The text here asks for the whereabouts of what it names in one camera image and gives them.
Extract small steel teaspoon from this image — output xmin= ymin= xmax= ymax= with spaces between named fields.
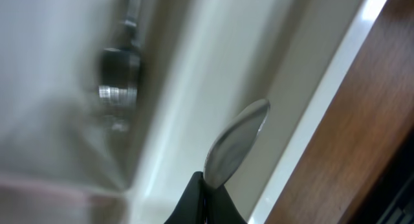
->
xmin=203 ymin=98 xmax=270 ymax=190

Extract steel serrated tongs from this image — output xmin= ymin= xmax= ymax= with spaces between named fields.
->
xmin=98 ymin=0 xmax=142 ymax=132

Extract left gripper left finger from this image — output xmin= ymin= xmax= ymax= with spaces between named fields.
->
xmin=164 ymin=172 xmax=204 ymax=224

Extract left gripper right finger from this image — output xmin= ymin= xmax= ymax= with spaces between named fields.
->
xmin=205 ymin=185 xmax=247 ymax=224

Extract white plastic cutlery tray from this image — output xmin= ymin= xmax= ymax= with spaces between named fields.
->
xmin=1 ymin=0 xmax=387 ymax=223

